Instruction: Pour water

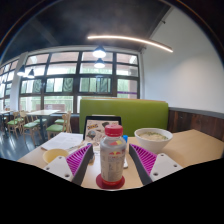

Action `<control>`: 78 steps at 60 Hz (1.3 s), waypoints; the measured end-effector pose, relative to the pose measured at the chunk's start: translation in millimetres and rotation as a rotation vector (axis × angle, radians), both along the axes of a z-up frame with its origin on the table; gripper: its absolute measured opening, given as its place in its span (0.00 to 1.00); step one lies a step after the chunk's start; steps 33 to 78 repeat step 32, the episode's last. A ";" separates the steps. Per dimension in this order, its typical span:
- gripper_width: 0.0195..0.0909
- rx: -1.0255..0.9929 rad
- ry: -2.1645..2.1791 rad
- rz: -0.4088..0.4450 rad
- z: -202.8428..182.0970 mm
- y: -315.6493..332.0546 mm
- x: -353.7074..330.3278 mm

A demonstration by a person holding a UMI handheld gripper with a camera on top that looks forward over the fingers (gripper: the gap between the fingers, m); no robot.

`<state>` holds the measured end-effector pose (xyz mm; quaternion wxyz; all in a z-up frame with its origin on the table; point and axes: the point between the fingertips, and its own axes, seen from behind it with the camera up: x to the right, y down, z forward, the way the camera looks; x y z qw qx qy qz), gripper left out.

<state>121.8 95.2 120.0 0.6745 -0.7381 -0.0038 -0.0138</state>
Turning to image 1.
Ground black tablet with stickers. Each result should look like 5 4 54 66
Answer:
82 115 123 146

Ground cream mug with yellow handle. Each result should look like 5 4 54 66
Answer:
42 148 70 164

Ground light wooden dining table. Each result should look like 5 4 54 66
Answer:
26 109 61 134

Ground white bowl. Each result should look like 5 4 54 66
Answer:
133 127 174 154

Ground group of green-cushioned wooden chairs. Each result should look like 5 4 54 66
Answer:
0 109 73 139

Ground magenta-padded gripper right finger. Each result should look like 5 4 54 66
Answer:
128 143 184 186

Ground group of pendant lamps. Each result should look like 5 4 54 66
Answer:
16 45 108 80

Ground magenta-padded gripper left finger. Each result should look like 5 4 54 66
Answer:
43 143 95 187

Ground small blue-capped bottle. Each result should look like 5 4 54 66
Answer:
122 134 129 154

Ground green upholstered bench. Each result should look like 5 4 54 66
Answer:
78 97 170 138

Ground white paper sheets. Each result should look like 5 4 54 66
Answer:
40 131 84 152

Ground clear red-capped drink bottle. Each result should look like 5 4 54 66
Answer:
99 124 128 187

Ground curved linear ceiling light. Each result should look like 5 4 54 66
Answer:
87 34 174 54

